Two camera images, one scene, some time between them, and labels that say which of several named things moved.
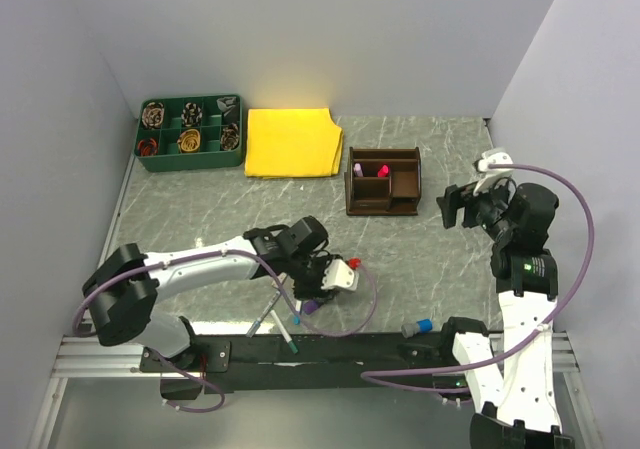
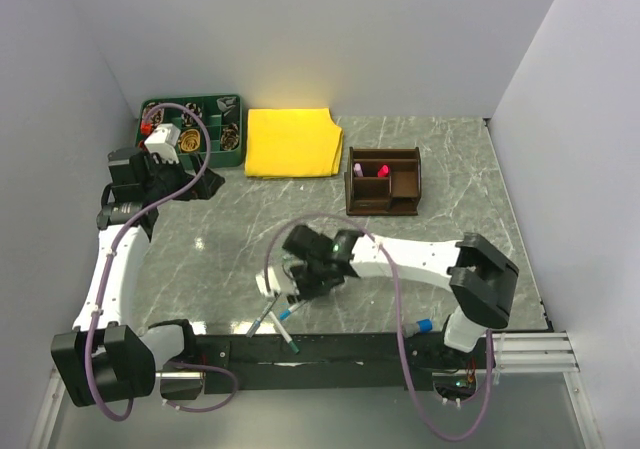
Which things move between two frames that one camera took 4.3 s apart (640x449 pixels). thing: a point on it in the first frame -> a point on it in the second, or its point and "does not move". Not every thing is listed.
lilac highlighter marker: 358,170 does not move
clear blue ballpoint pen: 263,314 does not move
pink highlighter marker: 382,173 does not move
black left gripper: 313,290 -> 205,187
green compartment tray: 190,132 does not move
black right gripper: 457,197 -> 305,292
